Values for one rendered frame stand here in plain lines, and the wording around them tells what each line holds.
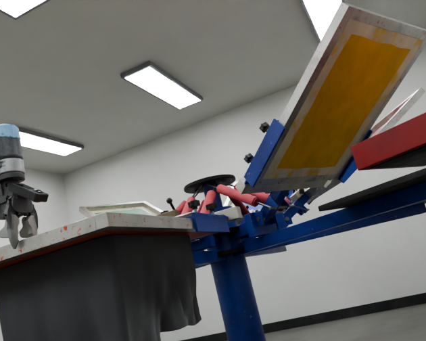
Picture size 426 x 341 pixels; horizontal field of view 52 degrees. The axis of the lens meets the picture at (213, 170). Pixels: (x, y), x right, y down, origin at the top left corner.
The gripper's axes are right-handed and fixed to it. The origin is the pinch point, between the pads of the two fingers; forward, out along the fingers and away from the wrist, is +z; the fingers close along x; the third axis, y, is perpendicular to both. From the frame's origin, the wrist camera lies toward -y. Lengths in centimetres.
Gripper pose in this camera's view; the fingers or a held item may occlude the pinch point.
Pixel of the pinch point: (25, 243)
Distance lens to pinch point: 132.7
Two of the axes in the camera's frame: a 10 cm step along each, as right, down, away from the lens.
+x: -4.0, -1.3, -9.1
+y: -8.9, 3.0, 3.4
